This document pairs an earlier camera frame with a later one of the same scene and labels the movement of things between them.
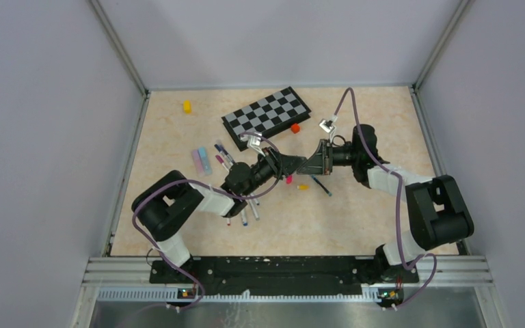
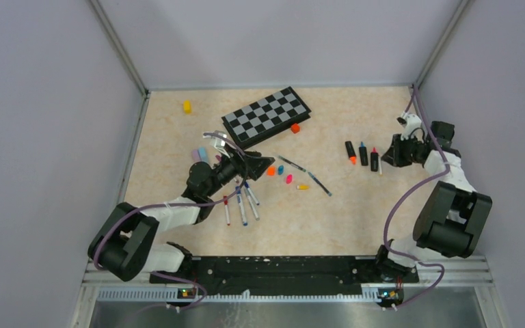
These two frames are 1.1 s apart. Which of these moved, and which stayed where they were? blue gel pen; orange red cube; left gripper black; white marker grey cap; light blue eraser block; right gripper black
Moved: right gripper black; left gripper black
Stayed: white marker grey cap; blue gel pen; light blue eraser block; orange red cube
